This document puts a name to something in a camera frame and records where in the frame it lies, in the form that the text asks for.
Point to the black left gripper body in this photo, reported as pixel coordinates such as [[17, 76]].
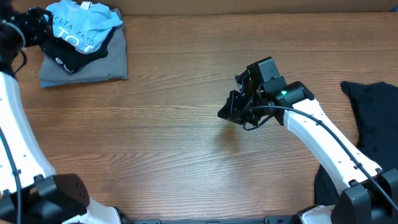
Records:
[[33, 32]]

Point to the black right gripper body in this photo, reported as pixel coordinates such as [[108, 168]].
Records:
[[236, 111]]

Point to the light blue printed t-shirt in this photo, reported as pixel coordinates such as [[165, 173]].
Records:
[[85, 26]]

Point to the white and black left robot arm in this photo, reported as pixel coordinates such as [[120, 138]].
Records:
[[31, 190]]

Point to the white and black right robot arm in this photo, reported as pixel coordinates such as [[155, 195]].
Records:
[[367, 193]]

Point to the black folded polo shirt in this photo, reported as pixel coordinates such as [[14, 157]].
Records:
[[71, 60]]

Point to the grey folded garment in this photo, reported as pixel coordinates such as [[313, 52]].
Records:
[[113, 66]]

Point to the brown cardboard back panel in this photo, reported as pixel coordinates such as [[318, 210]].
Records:
[[210, 7]]

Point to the black garment at right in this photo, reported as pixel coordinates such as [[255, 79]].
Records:
[[375, 111]]

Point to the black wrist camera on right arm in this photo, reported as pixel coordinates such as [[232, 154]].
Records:
[[264, 75]]

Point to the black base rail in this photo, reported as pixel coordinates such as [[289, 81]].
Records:
[[266, 220]]

